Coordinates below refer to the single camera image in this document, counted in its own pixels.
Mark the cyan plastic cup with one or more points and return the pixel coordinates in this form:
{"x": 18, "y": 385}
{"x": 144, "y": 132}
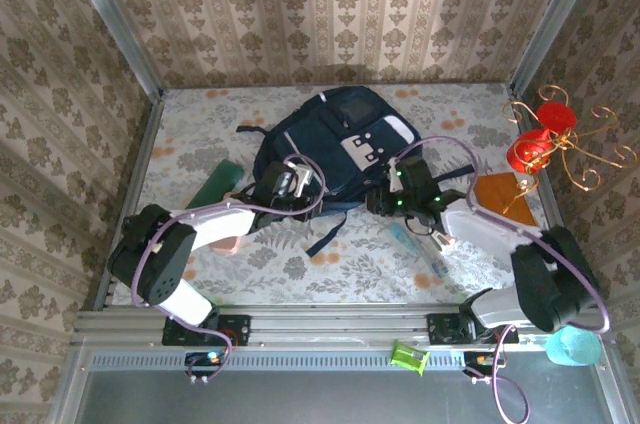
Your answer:
{"x": 575, "y": 349}

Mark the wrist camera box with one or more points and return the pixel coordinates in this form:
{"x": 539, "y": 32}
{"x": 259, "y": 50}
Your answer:
{"x": 395, "y": 176}
{"x": 302, "y": 179}

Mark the aluminium frame post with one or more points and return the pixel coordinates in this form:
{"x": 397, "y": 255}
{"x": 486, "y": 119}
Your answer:
{"x": 557, "y": 19}
{"x": 112, "y": 19}

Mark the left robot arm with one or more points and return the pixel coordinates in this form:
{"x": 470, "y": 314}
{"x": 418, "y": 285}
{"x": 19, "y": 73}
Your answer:
{"x": 220, "y": 224}

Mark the green snack packet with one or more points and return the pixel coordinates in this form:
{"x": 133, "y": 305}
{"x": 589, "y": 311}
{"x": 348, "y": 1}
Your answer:
{"x": 410, "y": 357}

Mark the small controller board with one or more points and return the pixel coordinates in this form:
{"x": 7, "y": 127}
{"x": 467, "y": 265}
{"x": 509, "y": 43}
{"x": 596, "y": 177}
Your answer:
{"x": 205, "y": 359}
{"x": 480, "y": 360}

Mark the white pink stapler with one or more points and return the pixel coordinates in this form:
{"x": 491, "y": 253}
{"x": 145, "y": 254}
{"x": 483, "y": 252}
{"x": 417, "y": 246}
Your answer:
{"x": 442, "y": 239}

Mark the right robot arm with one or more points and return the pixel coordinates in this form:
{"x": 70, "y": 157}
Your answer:
{"x": 475, "y": 229}

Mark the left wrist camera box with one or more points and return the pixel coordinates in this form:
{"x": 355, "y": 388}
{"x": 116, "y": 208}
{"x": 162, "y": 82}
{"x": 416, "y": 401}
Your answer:
{"x": 302, "y": 179}

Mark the orange notebook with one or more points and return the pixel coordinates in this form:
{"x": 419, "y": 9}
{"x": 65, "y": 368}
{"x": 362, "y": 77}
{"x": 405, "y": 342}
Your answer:
{"x": 495, "y": 194}

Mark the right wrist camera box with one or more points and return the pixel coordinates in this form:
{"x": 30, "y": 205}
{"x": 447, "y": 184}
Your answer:
{"x": 395, "y": 176}

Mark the pink pencil case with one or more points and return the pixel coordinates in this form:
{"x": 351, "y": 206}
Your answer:
{"x": 226, "y": 245}

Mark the light blue pen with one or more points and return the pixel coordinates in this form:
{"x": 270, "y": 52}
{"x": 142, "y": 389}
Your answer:
{"x": 406, "y": 239}

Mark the navy blue backpack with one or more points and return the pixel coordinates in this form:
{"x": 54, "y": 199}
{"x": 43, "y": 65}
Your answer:
{"x": 330, "y": 144}

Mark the clear blue pen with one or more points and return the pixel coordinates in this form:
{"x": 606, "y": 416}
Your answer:
{"x": 437, "y": 266}

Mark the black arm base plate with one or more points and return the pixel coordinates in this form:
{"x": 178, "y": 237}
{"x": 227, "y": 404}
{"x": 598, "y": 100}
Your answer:
{"x": 442, "y": 329}
{"x": 235, "y": 330}

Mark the aluminium frame rail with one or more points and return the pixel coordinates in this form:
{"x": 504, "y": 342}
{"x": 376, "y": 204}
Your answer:
{"x": 330, "y": 326}

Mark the grey metal sheet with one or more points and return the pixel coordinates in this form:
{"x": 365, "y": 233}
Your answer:
{"x": 325, "y": 399}

